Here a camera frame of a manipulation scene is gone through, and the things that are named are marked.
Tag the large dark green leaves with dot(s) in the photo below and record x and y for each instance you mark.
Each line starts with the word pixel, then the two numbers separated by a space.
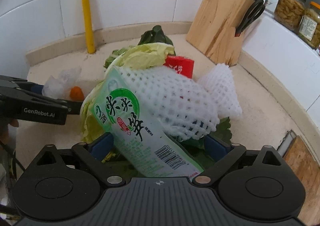
pixel 194 148

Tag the red drink carton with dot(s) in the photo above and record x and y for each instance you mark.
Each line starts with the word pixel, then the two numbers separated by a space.
pixel 181 65

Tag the wooden cutting board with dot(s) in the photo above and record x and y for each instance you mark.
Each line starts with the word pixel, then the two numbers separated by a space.
pixel 298 156

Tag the white foam net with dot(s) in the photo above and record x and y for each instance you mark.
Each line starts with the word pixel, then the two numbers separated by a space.
pixel 183 107
pixel 219 83

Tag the wooden knife block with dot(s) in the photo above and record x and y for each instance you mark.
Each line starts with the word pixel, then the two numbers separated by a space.
pixel 213 30

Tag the clear plastic bag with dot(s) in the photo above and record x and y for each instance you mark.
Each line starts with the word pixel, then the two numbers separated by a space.
pixel 60 88

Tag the glass jar of pickles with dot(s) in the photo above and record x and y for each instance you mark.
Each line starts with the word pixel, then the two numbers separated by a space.
pixel 289 13

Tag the black kitchen scissors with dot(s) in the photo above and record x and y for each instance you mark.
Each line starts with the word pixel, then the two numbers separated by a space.
pixel 254 11

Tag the yellow gas pipe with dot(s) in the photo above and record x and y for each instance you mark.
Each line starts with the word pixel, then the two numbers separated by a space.
pixel 89 35

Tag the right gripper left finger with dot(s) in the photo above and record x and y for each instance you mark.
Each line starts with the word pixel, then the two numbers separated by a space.
pixel 92 155

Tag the green snack wrapper bag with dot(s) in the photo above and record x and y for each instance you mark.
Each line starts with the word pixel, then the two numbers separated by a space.
pixel 153 153

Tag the yellow cabbage leaves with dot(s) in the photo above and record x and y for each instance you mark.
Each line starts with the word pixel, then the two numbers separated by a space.
pixel 108 106

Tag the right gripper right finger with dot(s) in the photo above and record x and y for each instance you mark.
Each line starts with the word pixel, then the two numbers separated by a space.
pixel 225 157

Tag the orange lid pickle jar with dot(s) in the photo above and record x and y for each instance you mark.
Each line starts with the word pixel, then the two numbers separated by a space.
pixel 309 26

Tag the dark green leafy vegetable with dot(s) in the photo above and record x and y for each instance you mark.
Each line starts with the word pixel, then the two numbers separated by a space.
pixel 152 50

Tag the orange peel piece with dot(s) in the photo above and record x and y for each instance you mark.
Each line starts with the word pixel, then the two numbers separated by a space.
pixel 76 94

